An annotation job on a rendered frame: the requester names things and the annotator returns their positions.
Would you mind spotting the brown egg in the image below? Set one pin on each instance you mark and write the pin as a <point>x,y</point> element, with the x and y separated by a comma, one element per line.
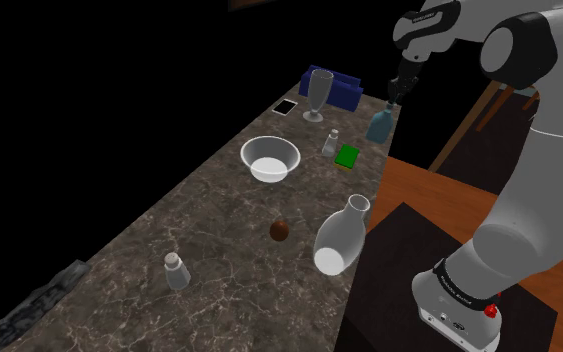
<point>279,231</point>

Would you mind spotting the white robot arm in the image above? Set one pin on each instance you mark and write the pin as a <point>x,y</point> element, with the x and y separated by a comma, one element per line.
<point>529,229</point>

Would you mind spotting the white vase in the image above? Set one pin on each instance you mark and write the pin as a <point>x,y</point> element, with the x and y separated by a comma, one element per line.
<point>339,234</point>

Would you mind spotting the white phone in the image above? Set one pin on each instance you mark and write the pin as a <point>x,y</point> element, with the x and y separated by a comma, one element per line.
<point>285,107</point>

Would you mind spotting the green sponge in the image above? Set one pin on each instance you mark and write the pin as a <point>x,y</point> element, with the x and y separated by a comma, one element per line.
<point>347,156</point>

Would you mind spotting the white bowl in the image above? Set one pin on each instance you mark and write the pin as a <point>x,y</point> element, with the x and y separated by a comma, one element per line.
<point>269,158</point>

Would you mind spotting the small clear shaker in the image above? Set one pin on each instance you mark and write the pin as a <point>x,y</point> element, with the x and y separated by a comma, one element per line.
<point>330,145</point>

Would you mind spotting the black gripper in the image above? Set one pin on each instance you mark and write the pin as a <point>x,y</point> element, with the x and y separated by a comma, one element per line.
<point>406,77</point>

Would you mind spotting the blue glass bottle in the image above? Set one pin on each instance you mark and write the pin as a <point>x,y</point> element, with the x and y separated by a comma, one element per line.
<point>379,128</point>

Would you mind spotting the tall clear glass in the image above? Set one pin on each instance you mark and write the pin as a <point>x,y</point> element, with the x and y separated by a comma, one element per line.
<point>319,90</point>

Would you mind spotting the dark robot stand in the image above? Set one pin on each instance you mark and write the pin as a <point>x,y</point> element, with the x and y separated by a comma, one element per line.
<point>398,273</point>

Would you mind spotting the brown wooden chair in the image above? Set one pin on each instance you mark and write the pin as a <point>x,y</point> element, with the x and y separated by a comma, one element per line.
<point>461,126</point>

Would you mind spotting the blue box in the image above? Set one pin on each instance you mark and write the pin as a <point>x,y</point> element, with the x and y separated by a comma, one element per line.
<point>345,92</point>

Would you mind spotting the large clear shaker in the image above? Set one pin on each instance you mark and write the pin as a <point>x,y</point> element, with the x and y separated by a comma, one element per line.
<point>177,274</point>

